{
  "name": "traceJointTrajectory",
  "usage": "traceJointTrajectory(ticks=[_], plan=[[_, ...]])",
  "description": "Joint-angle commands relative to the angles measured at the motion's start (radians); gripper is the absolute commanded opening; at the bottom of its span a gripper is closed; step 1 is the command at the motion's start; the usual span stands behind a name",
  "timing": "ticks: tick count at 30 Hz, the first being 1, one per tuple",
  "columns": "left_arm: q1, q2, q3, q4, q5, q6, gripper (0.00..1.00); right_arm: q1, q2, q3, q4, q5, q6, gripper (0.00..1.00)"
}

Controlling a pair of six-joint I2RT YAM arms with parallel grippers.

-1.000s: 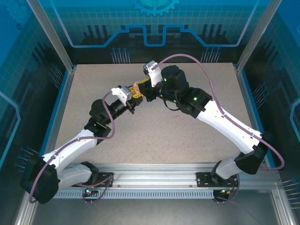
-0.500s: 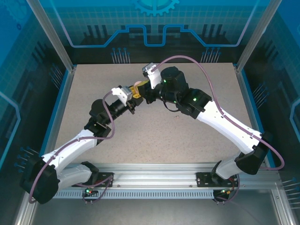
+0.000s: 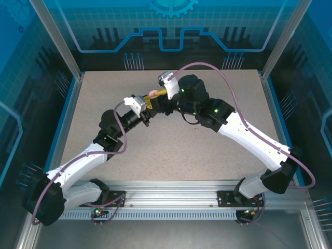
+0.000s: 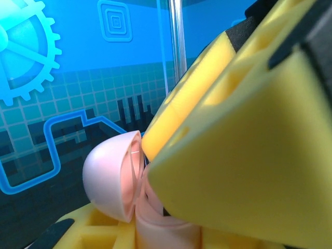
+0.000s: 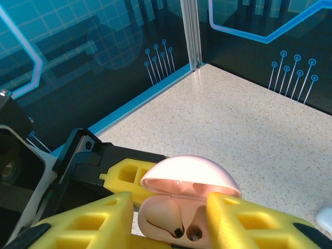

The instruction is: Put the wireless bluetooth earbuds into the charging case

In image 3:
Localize grey metal panel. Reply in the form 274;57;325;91
33;219;312;249

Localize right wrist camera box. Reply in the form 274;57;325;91
157;72;179;101

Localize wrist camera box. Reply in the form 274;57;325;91
157;72;179;101
123;95;148;117

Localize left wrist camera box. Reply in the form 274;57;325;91
123;95;148;117

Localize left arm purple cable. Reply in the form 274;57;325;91
31;100;128;226

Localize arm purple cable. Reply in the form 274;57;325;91
31;100;128;226
171;62;316;226

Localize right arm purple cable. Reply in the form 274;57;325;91
171;62;316;226

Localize aluminium table side rail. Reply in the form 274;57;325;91
259;70;312;189
38;74;85;189

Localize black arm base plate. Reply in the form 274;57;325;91
217;190;265;208
79;190;127;208

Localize aluminium front mounting rail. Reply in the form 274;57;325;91
35;181;312;208

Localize aluminium frame post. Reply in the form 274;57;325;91
260;0;314;80
27;0;85;80

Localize slotted grey cable tray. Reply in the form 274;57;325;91
40;210;238;221

